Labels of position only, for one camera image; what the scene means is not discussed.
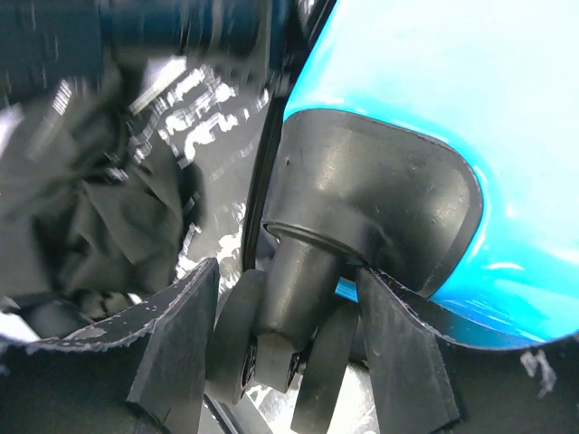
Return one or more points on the black cloth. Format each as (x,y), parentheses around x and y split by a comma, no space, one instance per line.
(89,221)

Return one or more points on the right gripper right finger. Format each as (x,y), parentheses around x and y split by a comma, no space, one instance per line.
(434,372)

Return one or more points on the blue hard-shell suitcase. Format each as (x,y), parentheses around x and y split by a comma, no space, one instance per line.
(434,142)

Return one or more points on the black marble pattern mat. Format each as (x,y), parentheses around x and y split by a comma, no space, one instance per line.
(213,129)

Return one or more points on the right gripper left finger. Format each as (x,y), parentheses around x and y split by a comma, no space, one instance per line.
(139,371)

